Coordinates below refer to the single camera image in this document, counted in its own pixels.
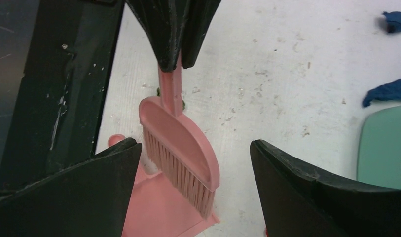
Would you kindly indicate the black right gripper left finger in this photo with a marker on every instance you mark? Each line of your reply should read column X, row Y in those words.
column 89, row 199

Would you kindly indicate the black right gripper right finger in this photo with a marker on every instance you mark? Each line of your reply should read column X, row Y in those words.
column 299, row 199

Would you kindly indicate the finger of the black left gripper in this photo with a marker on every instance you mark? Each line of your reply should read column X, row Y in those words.
column 199, row 17
column 162, row 22

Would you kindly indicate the pink dustpan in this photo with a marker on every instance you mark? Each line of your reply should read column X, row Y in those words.
column 158, row 209

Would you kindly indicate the pink hand brush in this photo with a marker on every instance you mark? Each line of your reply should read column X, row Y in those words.
column 175, row 143

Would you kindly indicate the green paper scrap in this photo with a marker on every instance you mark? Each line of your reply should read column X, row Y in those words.
column 158, row 93

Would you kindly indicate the green plastic waste bin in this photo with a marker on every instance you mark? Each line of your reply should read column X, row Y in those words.
column 379, row 155

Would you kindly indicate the long dark blue paper scrap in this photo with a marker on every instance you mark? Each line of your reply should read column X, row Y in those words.
column 386, row 92

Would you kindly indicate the small dark blue paper scrap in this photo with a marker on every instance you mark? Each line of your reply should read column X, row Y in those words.
column 393, row 21

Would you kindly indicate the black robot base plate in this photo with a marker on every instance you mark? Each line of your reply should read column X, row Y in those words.
column 56, row 58

